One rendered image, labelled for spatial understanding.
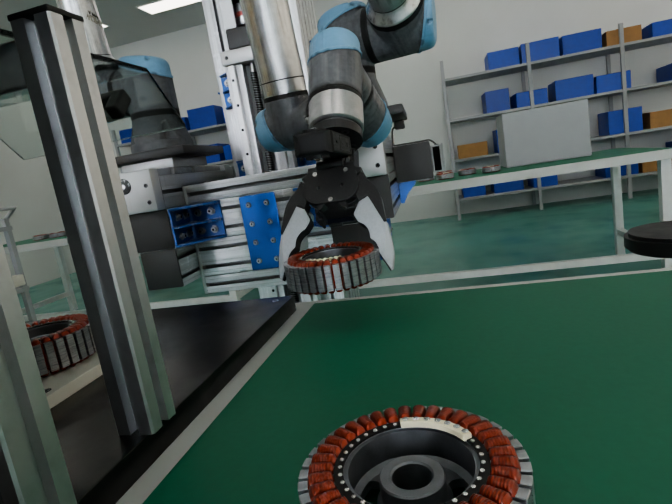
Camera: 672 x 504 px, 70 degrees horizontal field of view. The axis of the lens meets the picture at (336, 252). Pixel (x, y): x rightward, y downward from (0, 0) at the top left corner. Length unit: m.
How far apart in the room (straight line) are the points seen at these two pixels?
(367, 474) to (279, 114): 0.63
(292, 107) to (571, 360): 0.56
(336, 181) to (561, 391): 0.35
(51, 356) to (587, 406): 0.45
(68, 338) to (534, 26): 6.97
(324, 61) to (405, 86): 6.38
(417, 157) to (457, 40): 5.96
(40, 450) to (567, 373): 0.35
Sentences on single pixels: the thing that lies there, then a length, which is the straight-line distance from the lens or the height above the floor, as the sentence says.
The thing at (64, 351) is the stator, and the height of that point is 0.80.
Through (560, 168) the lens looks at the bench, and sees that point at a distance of 2.89.
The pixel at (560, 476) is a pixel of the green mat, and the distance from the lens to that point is 0.31.
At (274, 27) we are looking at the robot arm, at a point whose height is 1.16.
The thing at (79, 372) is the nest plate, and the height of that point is 0.78.
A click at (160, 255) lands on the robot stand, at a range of 1.15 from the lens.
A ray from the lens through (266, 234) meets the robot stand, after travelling 1.13.
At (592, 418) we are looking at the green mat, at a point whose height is 0.75.
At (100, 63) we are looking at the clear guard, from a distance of 0.53.
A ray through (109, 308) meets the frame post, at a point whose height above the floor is 0.86.
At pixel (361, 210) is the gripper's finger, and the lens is 0.57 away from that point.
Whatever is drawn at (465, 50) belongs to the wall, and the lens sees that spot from 7.10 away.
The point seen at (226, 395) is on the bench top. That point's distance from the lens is 0.46.
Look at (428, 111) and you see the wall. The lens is 7.00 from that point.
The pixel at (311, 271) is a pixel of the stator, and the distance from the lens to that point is 0.51.
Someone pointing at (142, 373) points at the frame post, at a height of 0.81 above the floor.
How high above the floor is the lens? 0.93
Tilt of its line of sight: 10 degrees down
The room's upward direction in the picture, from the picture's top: 9 degrees counter-clockwise
